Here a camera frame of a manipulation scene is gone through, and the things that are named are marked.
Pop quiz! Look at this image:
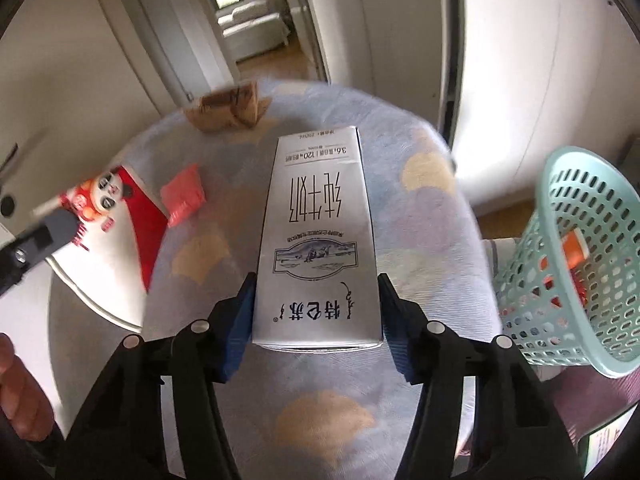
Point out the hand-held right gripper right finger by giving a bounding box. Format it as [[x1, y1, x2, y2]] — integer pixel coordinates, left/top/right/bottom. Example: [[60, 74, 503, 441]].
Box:
[[377, 271, 586, 480]]

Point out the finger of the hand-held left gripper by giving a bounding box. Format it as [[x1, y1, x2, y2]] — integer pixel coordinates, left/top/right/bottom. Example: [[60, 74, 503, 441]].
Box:
[[0, 207, 83, 297]]

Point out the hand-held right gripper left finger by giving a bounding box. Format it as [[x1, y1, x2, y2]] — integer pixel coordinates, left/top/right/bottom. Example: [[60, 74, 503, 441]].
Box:
[[55, 271, 261, 480]]

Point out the red paper cup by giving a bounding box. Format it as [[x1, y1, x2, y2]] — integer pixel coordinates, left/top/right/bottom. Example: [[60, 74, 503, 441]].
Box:
[[42, 162, 171, 333]]

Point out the white blue milk carton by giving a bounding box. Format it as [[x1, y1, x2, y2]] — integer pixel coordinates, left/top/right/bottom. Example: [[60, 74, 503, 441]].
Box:
[[251, 125, 386, 352]]

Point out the teal plastic mesh basket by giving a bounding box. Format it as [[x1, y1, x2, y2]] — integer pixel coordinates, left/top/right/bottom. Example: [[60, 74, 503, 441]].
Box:
[[492, 146, 640, 380]]

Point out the person's left hand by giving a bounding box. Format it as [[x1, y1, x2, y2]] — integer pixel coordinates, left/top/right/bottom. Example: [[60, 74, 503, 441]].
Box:
[[0, 332, 55, 442]]

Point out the red plastic wrapper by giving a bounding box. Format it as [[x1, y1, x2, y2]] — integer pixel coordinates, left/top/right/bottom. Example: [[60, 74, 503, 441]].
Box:
[[160, 164, 207, 228]]

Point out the red printed snack packet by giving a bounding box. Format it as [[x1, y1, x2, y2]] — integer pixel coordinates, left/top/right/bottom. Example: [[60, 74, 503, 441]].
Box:
[[542, 274, 593, 311]]

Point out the crumpled brown paper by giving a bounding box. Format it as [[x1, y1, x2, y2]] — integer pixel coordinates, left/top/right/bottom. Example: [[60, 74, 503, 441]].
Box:
[[182, 81, 271, 135]]

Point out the white bed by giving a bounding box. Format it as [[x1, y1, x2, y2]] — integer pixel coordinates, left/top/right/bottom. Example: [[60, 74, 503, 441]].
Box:
[[217, 1, 292, 63]]

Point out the white wardrobe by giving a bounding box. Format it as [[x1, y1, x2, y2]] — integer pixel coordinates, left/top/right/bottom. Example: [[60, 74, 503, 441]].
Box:
[[452, 0, 640, 221]]

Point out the white door frame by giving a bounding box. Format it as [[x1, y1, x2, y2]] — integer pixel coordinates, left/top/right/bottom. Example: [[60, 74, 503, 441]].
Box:
[[82, 0, 333, 111]]

